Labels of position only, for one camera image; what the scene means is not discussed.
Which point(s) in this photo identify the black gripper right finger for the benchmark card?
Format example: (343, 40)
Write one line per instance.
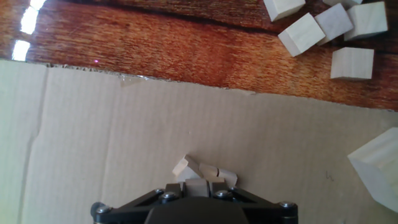
(217, 187)

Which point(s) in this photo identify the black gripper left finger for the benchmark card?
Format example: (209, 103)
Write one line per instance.
(174, 188)

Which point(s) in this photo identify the red-brown wooden board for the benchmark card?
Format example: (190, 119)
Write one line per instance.
(155, 46)

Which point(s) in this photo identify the large wooden block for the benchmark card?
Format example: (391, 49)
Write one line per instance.
(377, 168)

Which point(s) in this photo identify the brown cardboard sheet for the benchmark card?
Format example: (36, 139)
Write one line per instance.
(124, 124)

